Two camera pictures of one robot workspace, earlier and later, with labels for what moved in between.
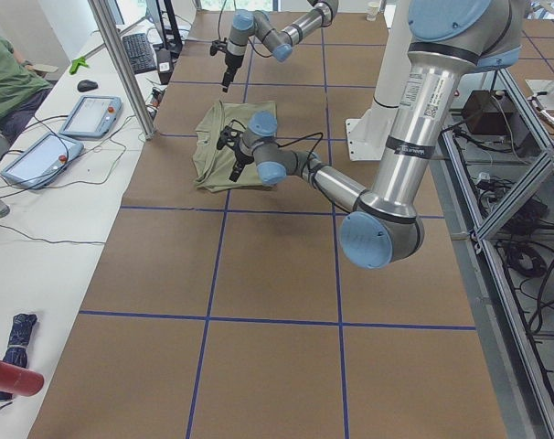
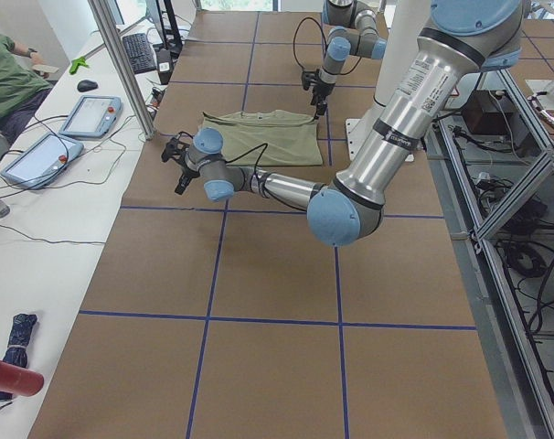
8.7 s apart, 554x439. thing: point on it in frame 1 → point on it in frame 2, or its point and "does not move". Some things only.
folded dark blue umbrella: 17,346 does not move
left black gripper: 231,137 → 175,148
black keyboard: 141,55 does not move
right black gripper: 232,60 → 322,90
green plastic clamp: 76,64 does not move
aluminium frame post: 102,10 does not move
